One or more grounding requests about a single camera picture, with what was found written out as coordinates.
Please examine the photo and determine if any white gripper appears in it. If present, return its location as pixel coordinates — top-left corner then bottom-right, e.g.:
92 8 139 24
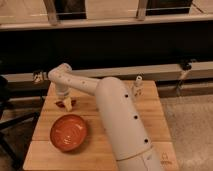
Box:
55 84 72 112

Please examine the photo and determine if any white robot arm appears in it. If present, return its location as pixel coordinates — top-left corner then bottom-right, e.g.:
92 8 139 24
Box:
48 63 164 171

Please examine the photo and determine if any orange ceramic bowl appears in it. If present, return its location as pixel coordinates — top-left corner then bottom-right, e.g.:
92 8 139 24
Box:
50 114 88 152

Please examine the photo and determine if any black office chair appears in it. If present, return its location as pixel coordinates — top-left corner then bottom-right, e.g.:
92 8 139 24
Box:
0 75 40 170

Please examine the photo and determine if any black clamp with cable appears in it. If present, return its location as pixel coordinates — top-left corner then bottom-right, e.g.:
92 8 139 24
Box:
175 59 195 96

